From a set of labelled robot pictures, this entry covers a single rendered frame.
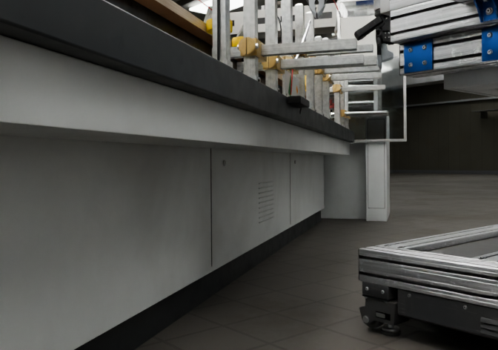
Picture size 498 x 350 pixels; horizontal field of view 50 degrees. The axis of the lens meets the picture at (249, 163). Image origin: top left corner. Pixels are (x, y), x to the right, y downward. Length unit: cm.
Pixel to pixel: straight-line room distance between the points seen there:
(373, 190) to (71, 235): 341
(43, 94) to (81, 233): 49
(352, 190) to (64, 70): 382
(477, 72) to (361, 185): 291
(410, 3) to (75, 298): 115
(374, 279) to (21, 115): 109
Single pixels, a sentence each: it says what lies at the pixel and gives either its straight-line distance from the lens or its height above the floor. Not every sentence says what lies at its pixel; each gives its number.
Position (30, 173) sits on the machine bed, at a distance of 102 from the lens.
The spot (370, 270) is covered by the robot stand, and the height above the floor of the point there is 17.
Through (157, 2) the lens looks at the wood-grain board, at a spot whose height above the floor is 87.
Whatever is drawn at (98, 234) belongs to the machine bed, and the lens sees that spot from 121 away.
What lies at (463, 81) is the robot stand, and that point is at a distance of 164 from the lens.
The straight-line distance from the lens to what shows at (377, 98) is 431.
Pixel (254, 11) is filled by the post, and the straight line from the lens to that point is 161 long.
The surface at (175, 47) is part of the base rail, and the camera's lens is 100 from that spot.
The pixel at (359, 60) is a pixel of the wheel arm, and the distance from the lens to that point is 182.
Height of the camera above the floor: 47
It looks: level
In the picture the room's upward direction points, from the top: straight up
